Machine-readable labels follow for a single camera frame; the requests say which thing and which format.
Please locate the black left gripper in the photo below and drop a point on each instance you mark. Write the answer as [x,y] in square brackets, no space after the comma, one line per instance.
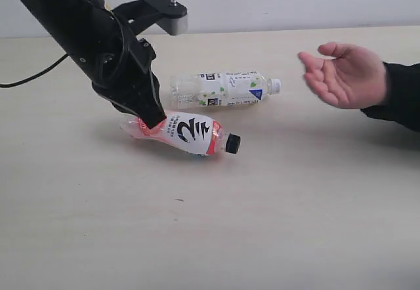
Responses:
[116,62]

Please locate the black sleeved forearm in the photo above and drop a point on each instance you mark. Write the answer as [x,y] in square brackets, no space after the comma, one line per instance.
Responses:
[401,103]

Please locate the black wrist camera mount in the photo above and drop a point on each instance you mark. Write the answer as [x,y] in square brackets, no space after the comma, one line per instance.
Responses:
[170,15]

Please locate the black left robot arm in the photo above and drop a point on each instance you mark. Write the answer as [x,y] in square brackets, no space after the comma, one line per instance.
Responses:
[53,14]

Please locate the person's open hand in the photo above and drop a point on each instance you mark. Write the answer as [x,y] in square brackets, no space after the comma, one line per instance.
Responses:
[347,76]

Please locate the Suntory oolong tea bottle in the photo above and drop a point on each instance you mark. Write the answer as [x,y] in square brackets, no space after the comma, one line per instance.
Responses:
[221,89]

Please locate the pink peach soda bottle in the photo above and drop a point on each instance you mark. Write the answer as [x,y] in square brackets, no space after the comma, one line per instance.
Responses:
[192,133]

